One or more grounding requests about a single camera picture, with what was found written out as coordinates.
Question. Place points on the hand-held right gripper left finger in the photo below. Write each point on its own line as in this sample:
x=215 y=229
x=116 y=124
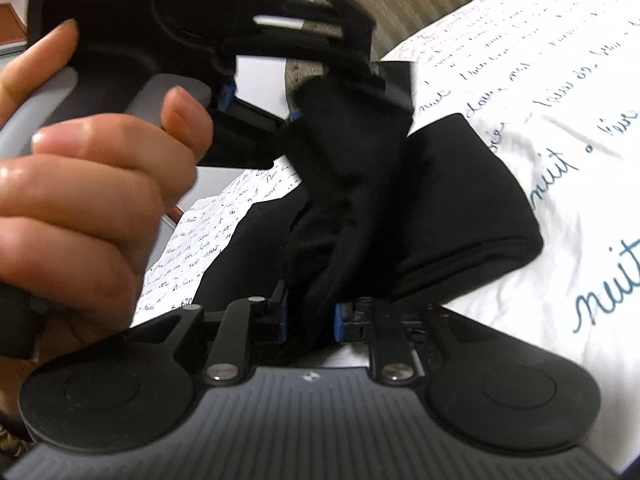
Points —
x=235 y=340

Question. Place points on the white script-printed bedsheet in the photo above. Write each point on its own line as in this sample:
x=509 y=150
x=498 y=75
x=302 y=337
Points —
x=575 y=110

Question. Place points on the olive padded headboard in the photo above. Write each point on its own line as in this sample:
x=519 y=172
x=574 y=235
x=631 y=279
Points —
x=440 y=0

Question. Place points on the black pants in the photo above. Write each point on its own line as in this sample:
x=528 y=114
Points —
x=450 y=200

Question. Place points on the person's left hand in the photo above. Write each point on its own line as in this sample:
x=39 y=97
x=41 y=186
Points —
x=90 y=200

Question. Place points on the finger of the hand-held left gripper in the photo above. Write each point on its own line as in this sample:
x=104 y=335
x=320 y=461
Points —
x=325 y=35
x=240 y=145

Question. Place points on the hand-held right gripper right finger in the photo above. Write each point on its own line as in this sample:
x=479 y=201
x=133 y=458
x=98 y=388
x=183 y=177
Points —
x=390 y=340

